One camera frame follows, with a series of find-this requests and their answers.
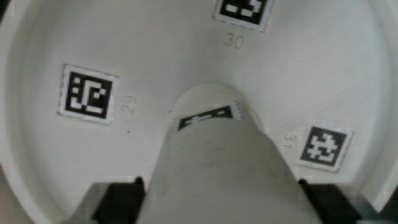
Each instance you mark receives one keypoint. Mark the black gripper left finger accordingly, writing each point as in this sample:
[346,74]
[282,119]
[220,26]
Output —
[121,202]

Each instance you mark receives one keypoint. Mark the white round table top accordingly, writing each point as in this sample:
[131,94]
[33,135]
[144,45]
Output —
[103,57]

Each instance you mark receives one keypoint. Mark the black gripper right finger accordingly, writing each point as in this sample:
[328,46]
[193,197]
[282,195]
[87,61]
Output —
[328,202]

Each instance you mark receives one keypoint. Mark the white cylindrical table leg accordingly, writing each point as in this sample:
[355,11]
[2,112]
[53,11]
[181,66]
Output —
[222,182]

